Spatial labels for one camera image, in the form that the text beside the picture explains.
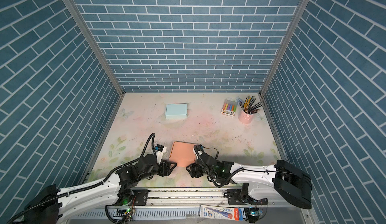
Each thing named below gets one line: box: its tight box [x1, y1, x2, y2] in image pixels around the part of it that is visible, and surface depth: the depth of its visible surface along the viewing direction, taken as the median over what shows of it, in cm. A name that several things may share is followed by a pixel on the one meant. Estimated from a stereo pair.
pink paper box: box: [168, 141, 198, 168], surface depth 86 cm
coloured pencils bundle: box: [239, 94, 263, 115], surface depth 98 cm
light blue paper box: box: [164, 103, 189, 120], surface depth 107 cm
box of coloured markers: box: [220, 99, 238, 118], surface depth 113 cm
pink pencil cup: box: [238, 109, 255, 125], surface depth 98 cm
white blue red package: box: [199, 204, 247, 221], surface depth 71 cm
